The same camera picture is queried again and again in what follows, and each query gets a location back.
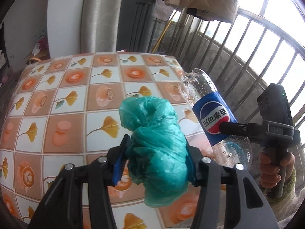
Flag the metal railing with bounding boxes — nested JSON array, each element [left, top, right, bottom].
[[152, 5, 305, 153]]

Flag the table with ginkgo-pattern cloth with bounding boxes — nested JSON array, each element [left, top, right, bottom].
[[0, 51, 230, 229]]

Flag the colourful cloth pile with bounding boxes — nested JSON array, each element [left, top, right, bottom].
[[24, 29, 49, 64]]

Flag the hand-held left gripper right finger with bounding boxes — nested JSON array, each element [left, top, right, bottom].
[[185, 143, 279, 229]]

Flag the yellow broom handle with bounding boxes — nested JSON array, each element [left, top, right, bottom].
[[152, 20, 173, 53]]

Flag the grey curtain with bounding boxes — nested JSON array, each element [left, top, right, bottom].
[[80, 0, 125, 55]]

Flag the person's right forearm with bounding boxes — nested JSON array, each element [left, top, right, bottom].
[[261, 167, 305, 229]]

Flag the clear plastic bottle blue label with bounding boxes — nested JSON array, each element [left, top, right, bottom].
[[179, 68, 253, 169]]

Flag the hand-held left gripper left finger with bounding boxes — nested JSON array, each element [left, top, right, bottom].
[[28, 134, 131, 229]]

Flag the teal plastic bag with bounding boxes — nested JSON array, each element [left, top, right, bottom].
[[118, 96, 189, 207]]

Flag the person's right hand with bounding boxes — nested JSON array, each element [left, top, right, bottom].
[[259, 151, 296, 191]]

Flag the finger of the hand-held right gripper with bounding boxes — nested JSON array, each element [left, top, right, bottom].
[[219, 121, 264, 140]]

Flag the dark metal gate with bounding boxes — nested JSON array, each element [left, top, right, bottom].
[[117, 0, 156, 53]]

